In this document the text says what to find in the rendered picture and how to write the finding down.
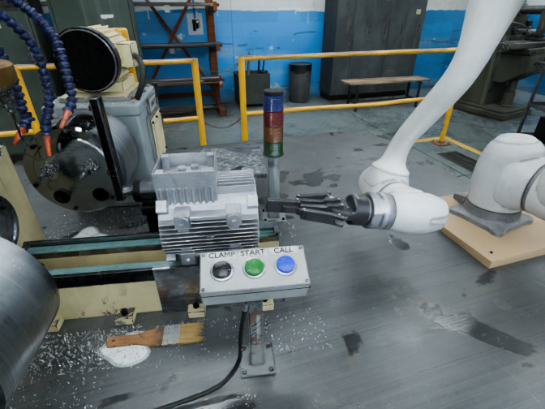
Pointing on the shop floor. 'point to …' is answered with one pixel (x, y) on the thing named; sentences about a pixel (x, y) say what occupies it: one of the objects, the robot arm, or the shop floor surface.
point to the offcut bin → (253, 84)
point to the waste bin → (299, 81)
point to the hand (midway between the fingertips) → (281, 205)
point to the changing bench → (384, 83)
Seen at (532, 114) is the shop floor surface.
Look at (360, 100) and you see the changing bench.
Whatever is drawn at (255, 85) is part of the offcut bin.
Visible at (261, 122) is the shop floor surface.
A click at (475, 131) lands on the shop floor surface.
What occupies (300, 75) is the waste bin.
